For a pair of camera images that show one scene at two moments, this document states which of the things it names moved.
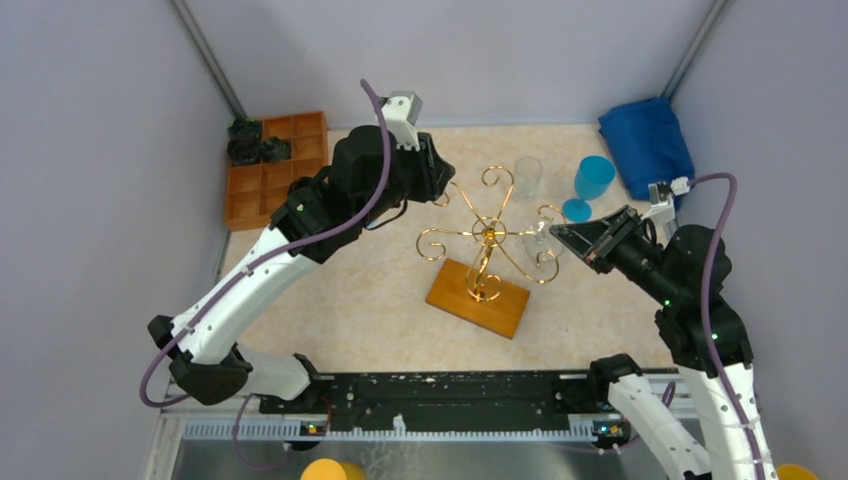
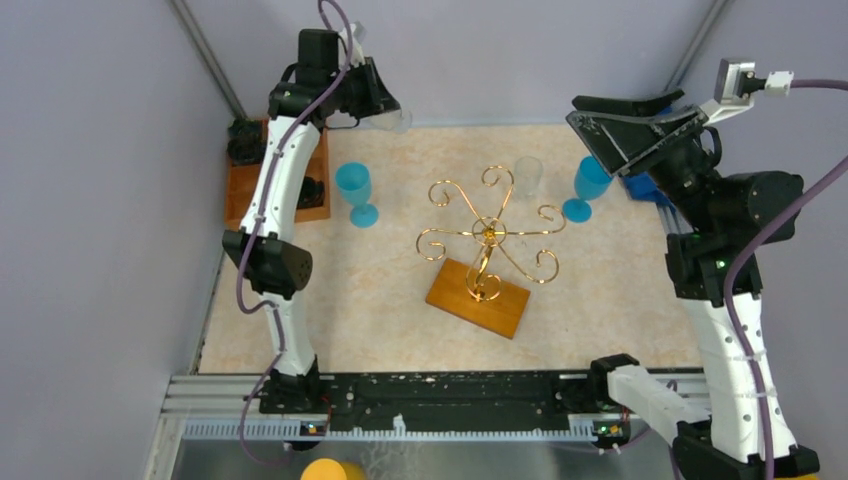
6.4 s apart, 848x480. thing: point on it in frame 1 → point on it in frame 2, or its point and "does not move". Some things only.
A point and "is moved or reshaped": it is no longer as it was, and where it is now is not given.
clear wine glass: [542, 253] is moved or reshaped
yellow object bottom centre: [330, 469] does not move
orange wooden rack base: [484, 300] does not move
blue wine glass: [593, 177] does not move
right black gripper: [613, 239] → [677, 147]
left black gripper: [433, 171] → [361, 86]
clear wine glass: [528, 174] does not move
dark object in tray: [247, 147] does not move
